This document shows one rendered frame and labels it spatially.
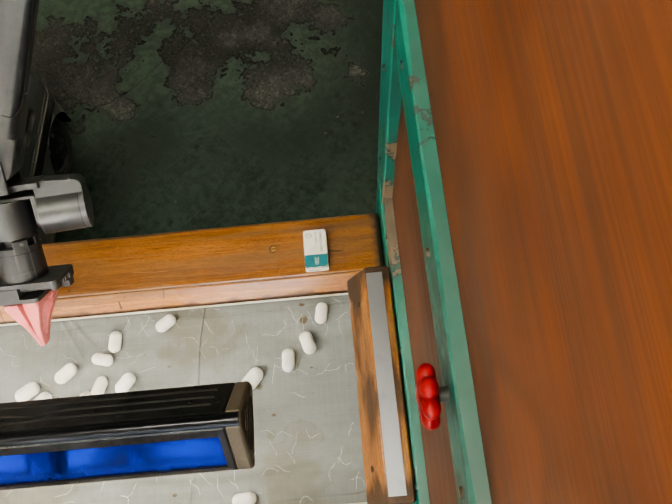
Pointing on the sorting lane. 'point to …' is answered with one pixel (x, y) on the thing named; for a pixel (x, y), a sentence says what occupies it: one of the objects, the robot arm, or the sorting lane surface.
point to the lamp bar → (126, 435)
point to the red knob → (429, 396)
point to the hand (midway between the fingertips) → (43, 338)
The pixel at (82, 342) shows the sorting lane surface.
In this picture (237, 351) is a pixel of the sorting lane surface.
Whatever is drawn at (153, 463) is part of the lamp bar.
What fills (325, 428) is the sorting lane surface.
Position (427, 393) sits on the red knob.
